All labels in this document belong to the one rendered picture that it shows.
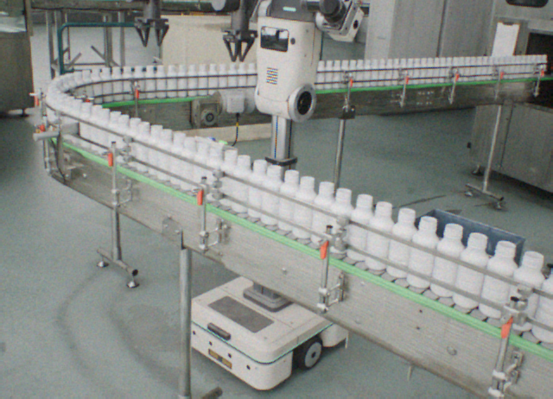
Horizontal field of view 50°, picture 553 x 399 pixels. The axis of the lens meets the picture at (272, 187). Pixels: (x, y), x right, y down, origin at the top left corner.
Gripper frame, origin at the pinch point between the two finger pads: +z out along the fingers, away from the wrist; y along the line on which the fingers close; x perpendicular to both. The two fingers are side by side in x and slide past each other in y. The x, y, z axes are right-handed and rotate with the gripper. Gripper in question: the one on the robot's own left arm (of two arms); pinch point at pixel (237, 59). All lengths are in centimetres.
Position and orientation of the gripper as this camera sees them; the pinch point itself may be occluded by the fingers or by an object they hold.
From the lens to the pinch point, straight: 189.7
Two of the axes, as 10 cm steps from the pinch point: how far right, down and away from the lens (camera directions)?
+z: -0.9, 9.4, 3.2
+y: 6.7, -1.8, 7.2
